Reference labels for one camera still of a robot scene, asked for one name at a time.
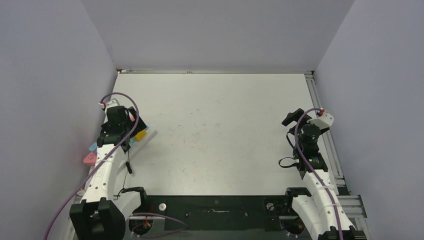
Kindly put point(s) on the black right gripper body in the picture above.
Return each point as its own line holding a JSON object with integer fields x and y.
{"x": 303, "y": 119}

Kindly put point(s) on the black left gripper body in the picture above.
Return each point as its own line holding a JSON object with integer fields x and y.
{"x": 129, "y": 125}

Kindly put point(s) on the yellow cube socket adapter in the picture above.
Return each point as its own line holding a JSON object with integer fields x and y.
{"x": 140, "y": 135}

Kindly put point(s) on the white power strip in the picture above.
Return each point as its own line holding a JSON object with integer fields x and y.
{"x": 136, "y": 147}

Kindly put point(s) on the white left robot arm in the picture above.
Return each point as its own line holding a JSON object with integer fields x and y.
{"x": 98, "y": 216}

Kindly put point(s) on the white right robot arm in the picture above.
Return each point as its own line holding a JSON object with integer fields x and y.
{"x": 317, "y": 204}

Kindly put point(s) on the pink triangular socket adapter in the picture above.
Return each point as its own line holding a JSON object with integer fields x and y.
{"x": 90, "y": 159}

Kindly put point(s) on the blue usb charger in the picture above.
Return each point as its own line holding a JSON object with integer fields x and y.
{"x": 93, "y": 147}

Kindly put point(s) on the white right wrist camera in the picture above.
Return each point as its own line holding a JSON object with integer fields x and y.
{"x": 323, "y": 120}

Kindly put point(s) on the aluminium frame rail back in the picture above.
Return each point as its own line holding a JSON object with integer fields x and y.
{"x": 173, "y": 71}

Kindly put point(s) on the aluminium frame rail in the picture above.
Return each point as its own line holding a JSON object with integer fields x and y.
{"x": 173, "y": 71}
{"x": 352, "y": 204}

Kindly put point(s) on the aluminium frame rail right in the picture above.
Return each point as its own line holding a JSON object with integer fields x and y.
{"x": 352, "y": 204}

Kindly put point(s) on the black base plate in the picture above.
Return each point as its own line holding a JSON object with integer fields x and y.
{"x": 219, "y": 213}

